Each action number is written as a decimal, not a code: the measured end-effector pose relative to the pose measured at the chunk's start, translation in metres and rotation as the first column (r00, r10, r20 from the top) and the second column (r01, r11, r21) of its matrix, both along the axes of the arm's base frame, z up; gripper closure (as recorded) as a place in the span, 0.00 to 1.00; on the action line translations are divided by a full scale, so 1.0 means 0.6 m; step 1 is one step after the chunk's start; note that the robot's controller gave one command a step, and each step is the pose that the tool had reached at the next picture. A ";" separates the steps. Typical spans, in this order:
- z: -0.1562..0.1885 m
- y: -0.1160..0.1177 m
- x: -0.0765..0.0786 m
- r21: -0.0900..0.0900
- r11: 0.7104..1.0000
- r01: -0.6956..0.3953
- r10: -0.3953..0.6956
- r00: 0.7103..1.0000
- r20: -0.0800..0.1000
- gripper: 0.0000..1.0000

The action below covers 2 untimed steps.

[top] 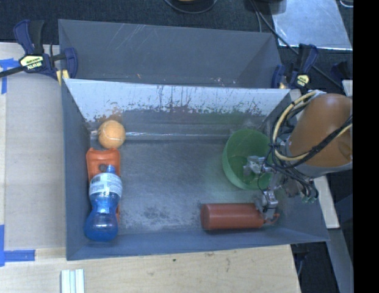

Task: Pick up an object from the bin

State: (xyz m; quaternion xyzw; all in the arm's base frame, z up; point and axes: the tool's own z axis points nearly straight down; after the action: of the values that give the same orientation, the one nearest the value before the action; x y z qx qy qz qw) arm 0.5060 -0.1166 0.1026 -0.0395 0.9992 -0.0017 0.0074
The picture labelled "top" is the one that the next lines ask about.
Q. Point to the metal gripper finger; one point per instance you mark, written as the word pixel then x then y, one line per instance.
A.
pixel 269 202
pixel 254 164

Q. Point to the green plastic cup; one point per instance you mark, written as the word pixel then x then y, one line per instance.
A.
pixel 238 151

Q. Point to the red-brown cylinder bottle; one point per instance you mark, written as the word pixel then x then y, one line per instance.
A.
pixel 229 216

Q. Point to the grey metal bin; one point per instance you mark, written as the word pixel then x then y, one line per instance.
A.
pixel 177 179

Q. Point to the orange ball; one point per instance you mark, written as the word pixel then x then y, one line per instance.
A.
pixel 111 134

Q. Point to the orange flat block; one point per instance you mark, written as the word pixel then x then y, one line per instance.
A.
pixel 99 159

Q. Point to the blue clear plastic bottle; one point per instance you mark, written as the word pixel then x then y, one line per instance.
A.
pixel 103 206

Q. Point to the pale wood board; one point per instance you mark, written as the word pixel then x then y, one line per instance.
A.
pixel 33 163

